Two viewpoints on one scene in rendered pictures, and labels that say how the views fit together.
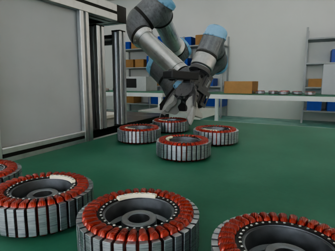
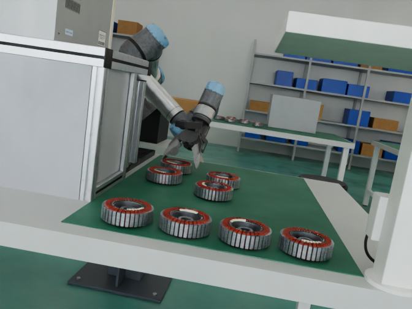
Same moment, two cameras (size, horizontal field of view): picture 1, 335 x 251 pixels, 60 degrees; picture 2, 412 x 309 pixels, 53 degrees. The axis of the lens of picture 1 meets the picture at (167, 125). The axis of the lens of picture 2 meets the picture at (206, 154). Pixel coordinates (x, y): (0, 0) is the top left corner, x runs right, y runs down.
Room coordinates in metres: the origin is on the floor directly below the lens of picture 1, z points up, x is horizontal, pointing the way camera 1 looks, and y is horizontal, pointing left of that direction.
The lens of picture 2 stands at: (-0.49, 0.45, 1.06)
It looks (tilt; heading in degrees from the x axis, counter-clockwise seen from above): 9 degrees down; 338
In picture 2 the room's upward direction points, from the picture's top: 8 degrees clockwise
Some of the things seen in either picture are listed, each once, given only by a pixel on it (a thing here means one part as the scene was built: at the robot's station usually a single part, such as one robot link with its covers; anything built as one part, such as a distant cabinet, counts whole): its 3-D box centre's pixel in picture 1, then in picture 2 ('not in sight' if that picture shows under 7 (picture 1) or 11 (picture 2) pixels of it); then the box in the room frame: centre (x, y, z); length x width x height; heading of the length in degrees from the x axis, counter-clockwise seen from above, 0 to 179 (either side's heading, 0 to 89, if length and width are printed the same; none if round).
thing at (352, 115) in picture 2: not in sight; (355, 117); (5.52, -4.79, 0.92); 0.42 x 0.36 x 0.28; 153
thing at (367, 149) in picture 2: not in sight; (368, 149); (5.38, -5.10, 0.39); 0.40 x 0.36 x 0.21; 152
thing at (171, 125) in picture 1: (170, 124); (176, 166); (0.89, -0.01, 0.77); 0.11 x 0.11 x 0.04
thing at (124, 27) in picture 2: (204, 40); (130, 29); (7.51, -0.94, 1.90); 0.40 x 0.36 x 0.24; 154
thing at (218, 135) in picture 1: (215, 134); (222, 179); (0.72, -0.12, 0.77); 0.11 x 0.11 x 0.04
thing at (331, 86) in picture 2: not in sight; (331, 86); (5.76, -4.33, 1.40); 0.42 x 0.42 x 0.23; 63
